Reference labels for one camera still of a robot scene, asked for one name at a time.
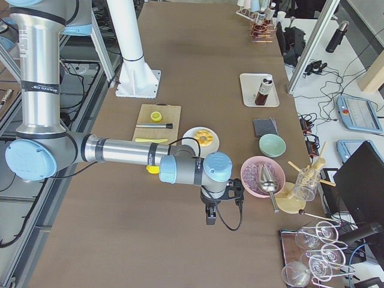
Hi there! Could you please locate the wine glass front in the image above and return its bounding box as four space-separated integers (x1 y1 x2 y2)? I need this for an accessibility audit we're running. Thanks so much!
281 261 311 287

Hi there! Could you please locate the white round plate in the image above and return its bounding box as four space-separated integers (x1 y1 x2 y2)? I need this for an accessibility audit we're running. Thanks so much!
182 127 220 158

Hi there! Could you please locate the green bowl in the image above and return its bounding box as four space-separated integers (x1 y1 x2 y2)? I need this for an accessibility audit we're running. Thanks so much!
259 134 286 158

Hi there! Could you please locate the clear glass mug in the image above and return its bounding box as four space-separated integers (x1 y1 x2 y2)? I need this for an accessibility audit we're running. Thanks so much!
292 168 320 202

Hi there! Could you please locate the black monitor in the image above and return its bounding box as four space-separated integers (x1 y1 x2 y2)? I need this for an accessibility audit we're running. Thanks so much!
334 141 383 265

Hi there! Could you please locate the blue teach pendant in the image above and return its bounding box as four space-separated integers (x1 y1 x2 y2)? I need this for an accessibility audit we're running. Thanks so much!
336 140 376 164
337 95 383 133

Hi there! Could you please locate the black thermos bottle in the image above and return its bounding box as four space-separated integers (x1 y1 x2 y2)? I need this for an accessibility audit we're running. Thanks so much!
325 20 349 53

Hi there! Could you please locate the half lemon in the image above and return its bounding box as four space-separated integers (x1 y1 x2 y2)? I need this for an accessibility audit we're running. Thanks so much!
150 111 163 122

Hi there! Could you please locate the yellow plastic knife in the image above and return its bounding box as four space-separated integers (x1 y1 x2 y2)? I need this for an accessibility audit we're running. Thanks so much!
134 138 168 143

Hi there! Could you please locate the dark tea bottle on tray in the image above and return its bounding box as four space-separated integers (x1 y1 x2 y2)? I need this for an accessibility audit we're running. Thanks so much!
254 74 273 106

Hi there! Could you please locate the bottle in wire rack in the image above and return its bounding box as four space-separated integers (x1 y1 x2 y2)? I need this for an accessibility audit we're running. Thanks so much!
254 11 265 26

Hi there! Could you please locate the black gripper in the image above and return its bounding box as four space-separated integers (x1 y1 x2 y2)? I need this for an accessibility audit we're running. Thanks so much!
200 178 244 225

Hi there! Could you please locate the black glass rack tray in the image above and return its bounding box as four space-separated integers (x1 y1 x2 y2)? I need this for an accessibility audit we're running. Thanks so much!
278 229 306 267

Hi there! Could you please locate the wooden cutting board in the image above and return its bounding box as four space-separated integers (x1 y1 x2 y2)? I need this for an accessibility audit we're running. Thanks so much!
133 104 181 144

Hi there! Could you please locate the grey cloth coaster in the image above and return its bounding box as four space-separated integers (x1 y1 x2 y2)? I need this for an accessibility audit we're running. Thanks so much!
253 118 279 137

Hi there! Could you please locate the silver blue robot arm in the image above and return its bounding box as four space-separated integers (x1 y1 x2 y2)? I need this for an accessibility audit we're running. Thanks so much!
5 1 244 225

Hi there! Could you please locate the wine glass middle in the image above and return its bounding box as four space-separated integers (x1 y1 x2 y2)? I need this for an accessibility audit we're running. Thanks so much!
301 244 346 266

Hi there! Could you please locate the steel ice scoop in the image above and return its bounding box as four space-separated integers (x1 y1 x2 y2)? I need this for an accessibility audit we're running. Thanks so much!
257 164 279 213

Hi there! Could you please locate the copper wire bottle rack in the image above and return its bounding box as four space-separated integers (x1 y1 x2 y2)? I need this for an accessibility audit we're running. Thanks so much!
249 19 277 43

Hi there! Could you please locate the pink bowl with ice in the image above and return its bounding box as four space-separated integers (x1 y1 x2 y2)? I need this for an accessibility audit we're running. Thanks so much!
241 156 286 198

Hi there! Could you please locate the wine glass lower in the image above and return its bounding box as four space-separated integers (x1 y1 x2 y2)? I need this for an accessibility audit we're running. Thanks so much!
308 255 332 281

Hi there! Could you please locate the whole yellow lemon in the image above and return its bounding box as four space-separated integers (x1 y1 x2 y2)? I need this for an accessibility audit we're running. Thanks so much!
146 165 160 175

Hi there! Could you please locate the wine glass upper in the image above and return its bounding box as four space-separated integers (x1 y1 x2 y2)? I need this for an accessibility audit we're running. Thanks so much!
295 221 338 250

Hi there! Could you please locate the wooden cup stand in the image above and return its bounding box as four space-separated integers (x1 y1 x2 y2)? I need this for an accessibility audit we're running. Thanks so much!
276 142 336 214

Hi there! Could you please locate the wine glass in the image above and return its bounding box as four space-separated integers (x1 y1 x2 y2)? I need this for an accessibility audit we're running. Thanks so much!
281 261 311 287
295 221 338 250
301 244 346 266
308 255 332 281

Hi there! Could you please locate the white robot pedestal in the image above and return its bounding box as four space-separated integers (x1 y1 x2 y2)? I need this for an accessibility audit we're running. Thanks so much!
107 0 161 99

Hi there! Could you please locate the steel muddler bar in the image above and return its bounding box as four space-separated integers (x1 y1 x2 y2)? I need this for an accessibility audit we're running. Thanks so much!
136 123 173 129

